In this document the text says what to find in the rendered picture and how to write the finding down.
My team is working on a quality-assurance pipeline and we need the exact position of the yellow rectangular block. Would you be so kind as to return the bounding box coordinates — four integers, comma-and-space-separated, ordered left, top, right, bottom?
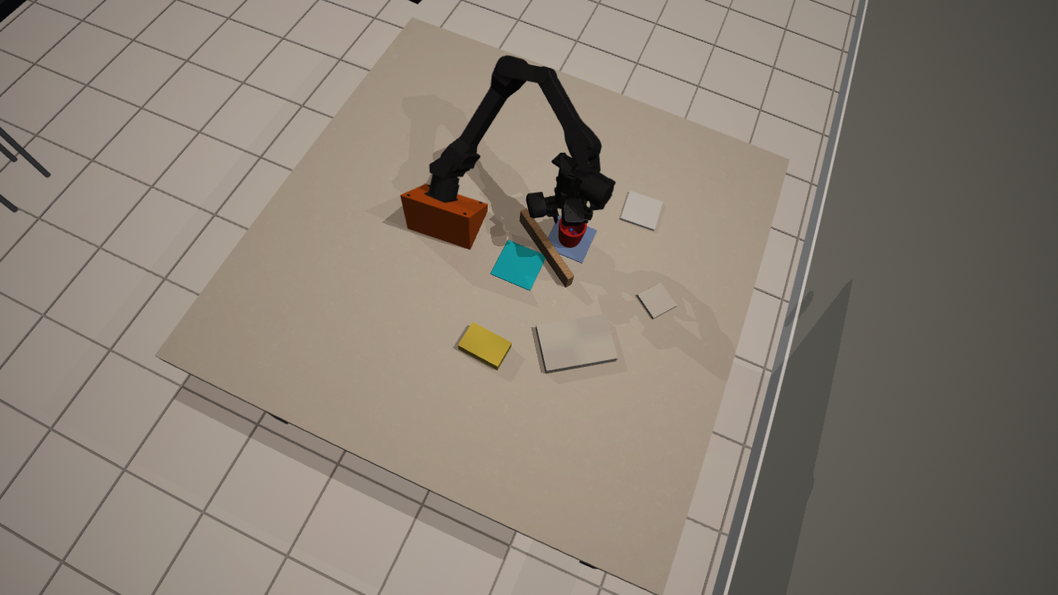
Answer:
458, 322, 512, 369

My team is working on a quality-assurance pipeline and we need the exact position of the dark red cup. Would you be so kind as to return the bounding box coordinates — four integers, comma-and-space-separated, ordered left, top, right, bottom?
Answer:
559, 217, 587, 248

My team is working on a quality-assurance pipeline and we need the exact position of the brown rectangular bar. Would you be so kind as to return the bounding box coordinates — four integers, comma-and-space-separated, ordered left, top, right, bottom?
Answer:
519, 208, 574, 287

